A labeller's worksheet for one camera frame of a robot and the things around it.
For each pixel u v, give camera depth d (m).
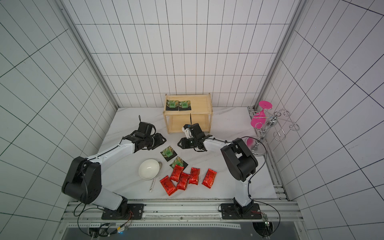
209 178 0.82
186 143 0.83
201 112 0.90
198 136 0.76
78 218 0.67
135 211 0.73
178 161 0.90
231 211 0.71
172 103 0.93
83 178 0.44
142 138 0.68
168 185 0.80
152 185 0.81
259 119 0.87
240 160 0.50
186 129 0.87
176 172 0.84
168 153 0.94
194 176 0.82
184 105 0.92
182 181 0.80
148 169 0.85
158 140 0.80
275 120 0.74
